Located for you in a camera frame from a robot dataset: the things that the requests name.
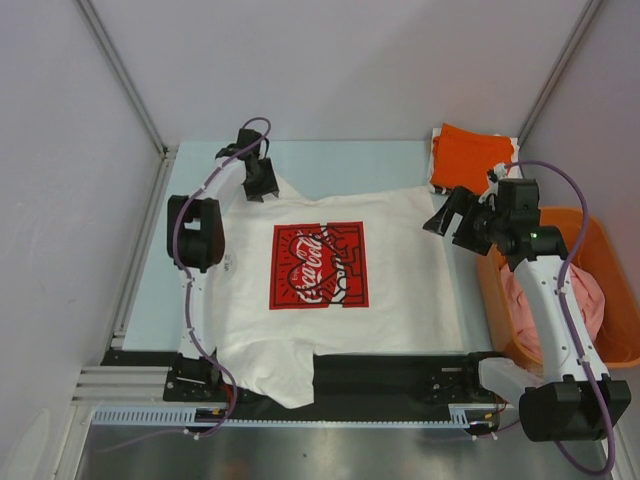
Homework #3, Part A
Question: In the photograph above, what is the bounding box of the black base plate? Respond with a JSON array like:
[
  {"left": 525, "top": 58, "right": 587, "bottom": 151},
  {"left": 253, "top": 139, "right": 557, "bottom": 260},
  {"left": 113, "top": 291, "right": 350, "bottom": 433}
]
[{"left": 101, "top": 350, "right": 514, "bottom": 430}]

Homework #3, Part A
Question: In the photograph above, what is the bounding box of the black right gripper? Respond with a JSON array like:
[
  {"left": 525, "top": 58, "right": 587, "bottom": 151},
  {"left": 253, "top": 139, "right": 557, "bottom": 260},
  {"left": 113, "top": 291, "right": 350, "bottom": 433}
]
[{"left": 423, "top": 185, "right": 509, "bottom": 256}]

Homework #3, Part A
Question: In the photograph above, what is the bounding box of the orange plastic bin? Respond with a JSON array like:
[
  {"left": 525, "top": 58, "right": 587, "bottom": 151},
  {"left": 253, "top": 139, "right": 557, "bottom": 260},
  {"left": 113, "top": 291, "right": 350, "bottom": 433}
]
[{"left": 476, "top": 216, "right": 639, "bottom": 374}]

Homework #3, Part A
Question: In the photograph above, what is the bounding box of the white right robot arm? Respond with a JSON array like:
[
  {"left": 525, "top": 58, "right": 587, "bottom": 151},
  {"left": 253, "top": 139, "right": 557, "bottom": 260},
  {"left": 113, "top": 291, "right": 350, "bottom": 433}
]
[{"left": 423, "top": 178, "right": 631, "bottom": 442}]

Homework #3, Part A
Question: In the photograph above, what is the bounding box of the white slotted cable duct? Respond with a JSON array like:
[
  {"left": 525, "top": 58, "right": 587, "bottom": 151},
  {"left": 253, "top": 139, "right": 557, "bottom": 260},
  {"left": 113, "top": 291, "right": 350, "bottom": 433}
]
[{"left": 92, "top": 405, "right": 499, "bottom": 431}]

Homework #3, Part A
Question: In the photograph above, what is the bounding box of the left corner frame post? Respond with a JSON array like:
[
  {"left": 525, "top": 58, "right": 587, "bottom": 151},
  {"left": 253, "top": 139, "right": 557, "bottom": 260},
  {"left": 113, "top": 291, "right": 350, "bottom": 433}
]
[{"left": 73, "top": 0, "right": 167, "bottom": 158}]

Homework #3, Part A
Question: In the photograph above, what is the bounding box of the right corner frame post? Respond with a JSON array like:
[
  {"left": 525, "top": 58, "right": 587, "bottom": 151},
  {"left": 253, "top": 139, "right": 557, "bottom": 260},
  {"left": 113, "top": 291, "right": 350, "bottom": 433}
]
[{"left": 517, "top": 0, "right": 607, "bottom": 147}]

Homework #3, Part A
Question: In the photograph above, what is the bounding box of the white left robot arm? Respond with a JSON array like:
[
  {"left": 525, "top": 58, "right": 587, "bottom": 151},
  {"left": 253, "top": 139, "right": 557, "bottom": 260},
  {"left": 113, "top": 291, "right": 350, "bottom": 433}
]
[{"left": 167, "top": 117, "right": 280, "bottom": 400}]

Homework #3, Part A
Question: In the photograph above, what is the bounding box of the white t-shirt red graphic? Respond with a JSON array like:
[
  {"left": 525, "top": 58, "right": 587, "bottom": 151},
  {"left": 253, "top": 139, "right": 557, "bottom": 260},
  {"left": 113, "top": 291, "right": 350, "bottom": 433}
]
[{"left": 210, "top": 187, "right": 463, "bottom": 409}]

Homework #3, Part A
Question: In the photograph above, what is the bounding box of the pink t-shirt in bin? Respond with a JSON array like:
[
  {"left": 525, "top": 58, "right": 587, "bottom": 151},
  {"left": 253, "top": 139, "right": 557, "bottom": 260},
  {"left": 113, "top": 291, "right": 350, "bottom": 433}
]
[{"left": 500, "top": 264, "right": 605, "bottom": 360}]

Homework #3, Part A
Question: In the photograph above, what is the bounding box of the corner frame post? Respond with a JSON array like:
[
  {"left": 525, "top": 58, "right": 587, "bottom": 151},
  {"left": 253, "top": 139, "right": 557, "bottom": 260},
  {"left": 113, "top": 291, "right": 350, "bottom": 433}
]
[
  {"left": 517, "top": 0, "right": 607, "bottom": 147},
  {"left": 73, "top": 0, "right": 167, "bottom": 158}
]

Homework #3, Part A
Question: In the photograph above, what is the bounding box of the aluminium frame rail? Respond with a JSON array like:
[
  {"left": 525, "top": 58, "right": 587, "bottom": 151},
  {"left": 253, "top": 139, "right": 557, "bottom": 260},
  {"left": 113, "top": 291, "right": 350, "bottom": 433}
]
[{"left": 71, "top": 146, "right": 178, "bottom": 406}]

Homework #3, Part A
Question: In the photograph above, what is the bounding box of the folded orange t-shirt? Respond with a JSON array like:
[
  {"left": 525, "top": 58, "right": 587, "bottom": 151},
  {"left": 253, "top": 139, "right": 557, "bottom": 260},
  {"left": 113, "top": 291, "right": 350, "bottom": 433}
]
[{"left": 430, "top": 122, "right": 516, "bottom": 196}]

